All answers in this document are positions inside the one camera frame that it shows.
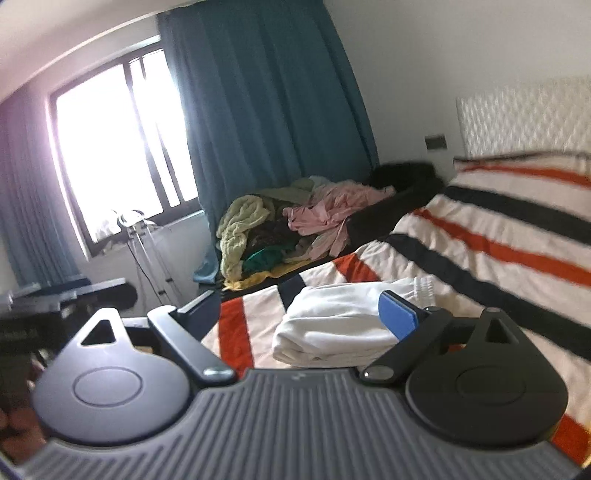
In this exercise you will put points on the white sweatpants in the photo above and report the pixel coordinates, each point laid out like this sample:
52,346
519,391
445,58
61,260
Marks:
337,318

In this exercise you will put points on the yellow cloth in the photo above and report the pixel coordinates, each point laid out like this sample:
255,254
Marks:
277,273

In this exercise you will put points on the olive green garment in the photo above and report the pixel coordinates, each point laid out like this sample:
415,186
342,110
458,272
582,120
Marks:
304,184

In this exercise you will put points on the dark framed window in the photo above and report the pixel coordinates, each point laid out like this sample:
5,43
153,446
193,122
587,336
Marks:
106,138

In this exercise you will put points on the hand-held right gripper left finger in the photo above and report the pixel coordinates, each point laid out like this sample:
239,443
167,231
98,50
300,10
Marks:
203,314

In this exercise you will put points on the striped orange black white blanket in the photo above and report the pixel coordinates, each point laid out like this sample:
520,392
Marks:
485,221

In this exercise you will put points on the white quilted headboard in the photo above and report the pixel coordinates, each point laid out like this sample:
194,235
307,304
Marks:
521,120

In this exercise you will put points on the blue window curtain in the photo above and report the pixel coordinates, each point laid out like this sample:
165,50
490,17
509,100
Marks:
268,115
23,207

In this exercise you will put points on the black armchair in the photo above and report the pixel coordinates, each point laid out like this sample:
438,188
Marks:
401,175

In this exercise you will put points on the dark patterned garment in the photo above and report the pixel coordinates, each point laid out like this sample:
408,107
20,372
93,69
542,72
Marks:
272,235

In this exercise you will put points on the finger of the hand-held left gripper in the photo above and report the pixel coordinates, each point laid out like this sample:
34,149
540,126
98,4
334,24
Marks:
106,293
55,286

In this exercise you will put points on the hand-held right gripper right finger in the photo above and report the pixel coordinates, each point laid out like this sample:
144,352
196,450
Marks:
398,318

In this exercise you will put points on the person's left hand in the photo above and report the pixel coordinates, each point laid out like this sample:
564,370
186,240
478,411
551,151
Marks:
18,422

